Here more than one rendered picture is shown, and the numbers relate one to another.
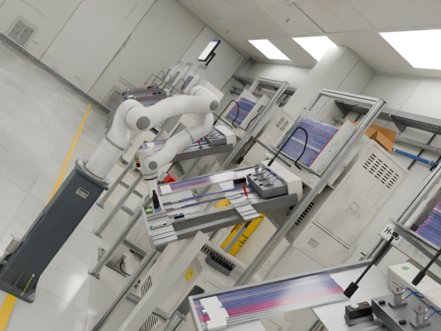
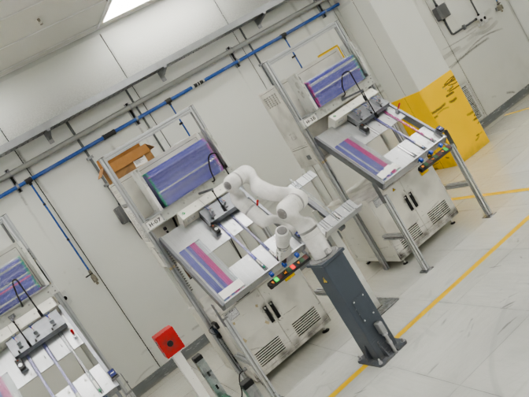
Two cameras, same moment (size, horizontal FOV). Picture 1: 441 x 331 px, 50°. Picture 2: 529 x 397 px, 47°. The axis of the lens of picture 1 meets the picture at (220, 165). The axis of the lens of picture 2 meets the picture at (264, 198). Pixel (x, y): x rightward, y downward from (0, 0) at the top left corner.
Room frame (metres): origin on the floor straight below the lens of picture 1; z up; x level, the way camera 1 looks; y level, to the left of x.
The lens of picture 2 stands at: (2.76, 3.94, 1.67)
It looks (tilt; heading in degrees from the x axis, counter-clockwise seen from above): 8 degrees down; 266
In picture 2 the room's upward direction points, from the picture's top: 32 degrees counter-clockwise
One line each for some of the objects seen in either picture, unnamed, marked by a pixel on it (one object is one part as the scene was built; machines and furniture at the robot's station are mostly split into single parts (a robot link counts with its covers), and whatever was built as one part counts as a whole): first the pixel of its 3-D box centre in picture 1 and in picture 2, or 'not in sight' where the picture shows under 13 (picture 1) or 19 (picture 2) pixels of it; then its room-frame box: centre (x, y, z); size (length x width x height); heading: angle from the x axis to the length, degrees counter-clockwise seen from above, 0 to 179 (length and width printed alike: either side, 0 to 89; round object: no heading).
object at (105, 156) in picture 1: (104, 158); (316, 243); (2.37, 0.49, 0.79); 0.19 x 0.19 x 0.18
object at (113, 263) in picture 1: (142, 220); (194, 382); (3.46, 0.21, 0.39); 0.24 x 0.24 x 0.78; 18
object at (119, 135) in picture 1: (126, 122); (295, 215); (2.40, 0.51, 1.00); 0.19 x 0.12 x 0.24; 40
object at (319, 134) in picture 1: (313, 144); (183, 172); (2.82, -0.36, 1.52); 0.51 x 0.13 x 0.27; 18
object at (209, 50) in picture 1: (210, 53); not in sight; (7.33, 1.16, 2.10); 0.58 x 0.14 x 0.41; 18
